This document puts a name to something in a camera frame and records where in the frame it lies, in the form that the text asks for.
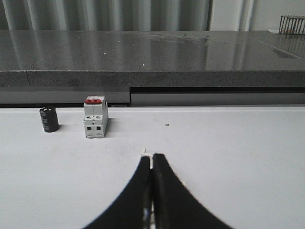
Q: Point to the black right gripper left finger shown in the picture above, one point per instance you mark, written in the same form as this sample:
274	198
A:
133	207

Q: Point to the black cylindrical capacitor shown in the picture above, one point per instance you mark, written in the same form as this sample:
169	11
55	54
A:
49	119

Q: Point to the wire rack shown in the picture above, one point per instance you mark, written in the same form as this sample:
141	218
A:
292	25

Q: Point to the white circuit breaker red switch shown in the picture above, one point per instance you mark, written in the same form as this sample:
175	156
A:
95	116

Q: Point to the grey curtain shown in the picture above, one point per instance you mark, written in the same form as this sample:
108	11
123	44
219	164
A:
105	15

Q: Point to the grey stone counter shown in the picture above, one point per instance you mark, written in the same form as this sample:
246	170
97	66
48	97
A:
158	68

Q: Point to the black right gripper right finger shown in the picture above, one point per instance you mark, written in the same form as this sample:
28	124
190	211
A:
174	206

